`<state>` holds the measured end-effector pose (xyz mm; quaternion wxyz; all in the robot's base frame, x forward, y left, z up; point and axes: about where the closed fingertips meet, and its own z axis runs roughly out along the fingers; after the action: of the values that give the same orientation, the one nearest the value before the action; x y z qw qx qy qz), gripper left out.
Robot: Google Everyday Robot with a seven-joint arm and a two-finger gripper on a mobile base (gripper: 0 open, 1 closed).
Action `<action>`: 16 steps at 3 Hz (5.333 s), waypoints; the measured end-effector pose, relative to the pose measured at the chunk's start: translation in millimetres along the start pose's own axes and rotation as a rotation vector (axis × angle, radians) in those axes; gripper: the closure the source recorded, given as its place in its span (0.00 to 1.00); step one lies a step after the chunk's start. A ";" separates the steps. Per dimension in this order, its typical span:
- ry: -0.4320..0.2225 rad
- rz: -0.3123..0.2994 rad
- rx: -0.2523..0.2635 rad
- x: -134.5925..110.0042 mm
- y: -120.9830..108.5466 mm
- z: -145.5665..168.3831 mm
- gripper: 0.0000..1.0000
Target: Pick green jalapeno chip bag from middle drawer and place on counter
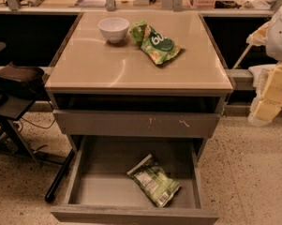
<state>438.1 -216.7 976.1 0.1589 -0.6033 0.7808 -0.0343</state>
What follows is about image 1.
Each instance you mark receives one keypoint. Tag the dark bag on side table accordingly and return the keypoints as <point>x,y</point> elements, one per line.
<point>21,82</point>

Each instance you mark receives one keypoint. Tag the white ceramic bowl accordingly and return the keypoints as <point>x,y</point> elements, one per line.
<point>113,29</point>

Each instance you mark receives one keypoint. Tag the open middle drawer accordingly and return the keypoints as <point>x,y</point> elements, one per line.
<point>100,191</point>

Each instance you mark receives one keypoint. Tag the white handled tool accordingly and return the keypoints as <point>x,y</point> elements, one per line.
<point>242,56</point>

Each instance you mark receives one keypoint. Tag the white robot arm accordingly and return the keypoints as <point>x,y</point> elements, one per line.
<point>270,35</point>

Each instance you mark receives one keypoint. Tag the green chip bag on counter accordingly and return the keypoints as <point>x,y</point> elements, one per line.
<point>158,47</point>

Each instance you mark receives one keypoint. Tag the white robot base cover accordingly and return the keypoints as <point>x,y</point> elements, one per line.
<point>260,73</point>

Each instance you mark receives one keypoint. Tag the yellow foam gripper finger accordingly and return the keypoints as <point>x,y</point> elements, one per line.
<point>267,104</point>

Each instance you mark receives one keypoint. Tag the grey drawer cabinet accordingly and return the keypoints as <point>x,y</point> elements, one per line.
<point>94,75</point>

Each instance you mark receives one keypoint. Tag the green jalapeno chip bag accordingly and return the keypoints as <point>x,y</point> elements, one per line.
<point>153,181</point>

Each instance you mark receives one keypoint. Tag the grey upper drawer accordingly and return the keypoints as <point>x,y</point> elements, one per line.
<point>139,124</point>

